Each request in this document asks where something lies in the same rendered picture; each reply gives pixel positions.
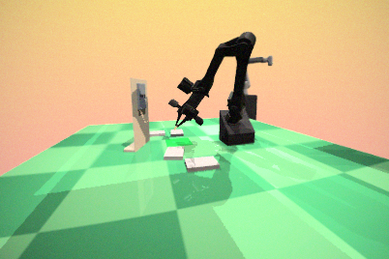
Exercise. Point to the bright green square patch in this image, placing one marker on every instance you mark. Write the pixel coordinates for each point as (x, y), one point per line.
(178, 142)

